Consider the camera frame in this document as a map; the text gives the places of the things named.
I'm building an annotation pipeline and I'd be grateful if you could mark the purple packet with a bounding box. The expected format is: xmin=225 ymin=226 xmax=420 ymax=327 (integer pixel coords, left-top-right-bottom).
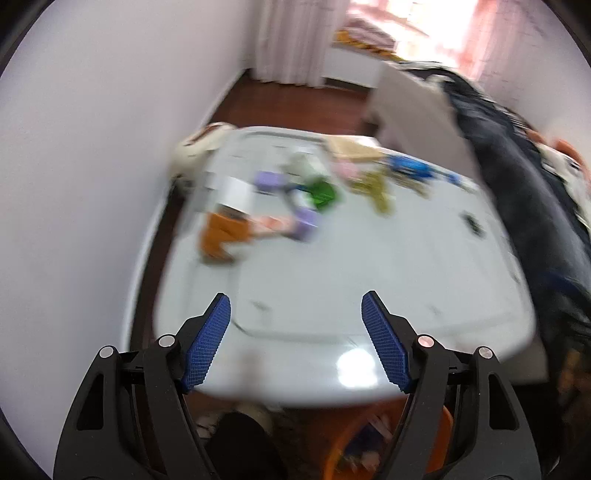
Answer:
xmin=294 ymin=208 xmax=320 ymax=244
xmin=256 ymin=171 xmax=283 ymax=195

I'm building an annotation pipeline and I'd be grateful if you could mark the beige flat box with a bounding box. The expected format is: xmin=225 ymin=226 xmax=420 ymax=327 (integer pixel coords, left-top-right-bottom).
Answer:
xmin=329 ymin=136 xmax=380 ymax=163

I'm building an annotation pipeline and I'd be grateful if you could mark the pale curtain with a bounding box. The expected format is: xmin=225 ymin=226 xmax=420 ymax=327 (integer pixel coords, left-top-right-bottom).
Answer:
xmin=252 ymin=0 xmax=352 ymax=88

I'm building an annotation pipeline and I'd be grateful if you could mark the dark puffer jacket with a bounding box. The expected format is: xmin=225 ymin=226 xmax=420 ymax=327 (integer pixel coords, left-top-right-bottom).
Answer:
xmin=438 ymin=69 xmax=591 ymax=402

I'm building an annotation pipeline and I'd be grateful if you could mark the white furniture board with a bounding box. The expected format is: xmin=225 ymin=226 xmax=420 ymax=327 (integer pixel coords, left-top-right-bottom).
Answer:
xmin=367 ymin=60 xmax=467 ymax=160

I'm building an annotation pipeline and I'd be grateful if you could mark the white packet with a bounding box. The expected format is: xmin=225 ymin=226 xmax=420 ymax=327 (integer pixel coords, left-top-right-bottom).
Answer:
xmin=215 ymin=175 xmax=256 ymax=217

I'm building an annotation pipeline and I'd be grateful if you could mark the printed blanket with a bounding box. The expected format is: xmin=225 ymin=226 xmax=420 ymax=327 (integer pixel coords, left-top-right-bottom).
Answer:
xmin=526 ymin=124 xmax=591 ymax=222

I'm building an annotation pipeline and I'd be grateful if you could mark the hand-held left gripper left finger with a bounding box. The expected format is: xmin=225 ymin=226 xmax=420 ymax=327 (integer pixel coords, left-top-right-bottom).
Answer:
xmin=53 ymin=292 xmax=232 ymax=480

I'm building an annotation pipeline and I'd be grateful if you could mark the black hair clip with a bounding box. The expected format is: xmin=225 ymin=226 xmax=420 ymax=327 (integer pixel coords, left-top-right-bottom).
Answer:
xmin=463 ymin=211 xmax=486 ymax=237

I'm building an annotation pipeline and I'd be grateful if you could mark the beige bag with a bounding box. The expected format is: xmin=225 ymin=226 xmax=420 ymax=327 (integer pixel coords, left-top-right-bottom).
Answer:
xmin=168 ymin=122 xmax=236 ymax=183

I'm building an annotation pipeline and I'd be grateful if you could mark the blue plastic toy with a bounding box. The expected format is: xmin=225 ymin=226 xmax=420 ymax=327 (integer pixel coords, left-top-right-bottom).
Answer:
xmin=385 ymin=154 xmax=435 ymax=182

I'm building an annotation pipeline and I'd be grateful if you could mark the orange plastic bucket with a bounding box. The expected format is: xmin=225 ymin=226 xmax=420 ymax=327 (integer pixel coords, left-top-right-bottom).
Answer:
xmin=323 ymin=399 xmax=455 ymax=480

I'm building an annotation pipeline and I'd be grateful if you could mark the grey plastic storage box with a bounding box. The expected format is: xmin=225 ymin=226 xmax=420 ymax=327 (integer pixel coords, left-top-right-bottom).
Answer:
xmin=154 ymin=127 xmax=539 ymax=409

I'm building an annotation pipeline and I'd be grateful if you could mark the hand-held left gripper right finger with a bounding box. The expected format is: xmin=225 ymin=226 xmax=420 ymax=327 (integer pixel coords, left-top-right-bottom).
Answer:
xmin=361 ymin=291 xmax=542 ymax=480

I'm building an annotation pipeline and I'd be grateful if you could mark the orange white cloth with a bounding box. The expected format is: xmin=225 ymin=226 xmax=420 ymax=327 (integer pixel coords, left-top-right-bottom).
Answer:
xmin=198 ymin=210 xmax=251 ymax=264

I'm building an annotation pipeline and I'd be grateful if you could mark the green packet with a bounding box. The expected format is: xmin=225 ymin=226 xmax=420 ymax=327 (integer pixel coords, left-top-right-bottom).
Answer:
xmin=307 ymin=178 xmax=343 ymax=212

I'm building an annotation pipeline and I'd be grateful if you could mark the pink tube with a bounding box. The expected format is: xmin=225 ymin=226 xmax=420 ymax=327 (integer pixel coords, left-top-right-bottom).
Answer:
xmin=252 ymin=216 xmax=297 ymax=239

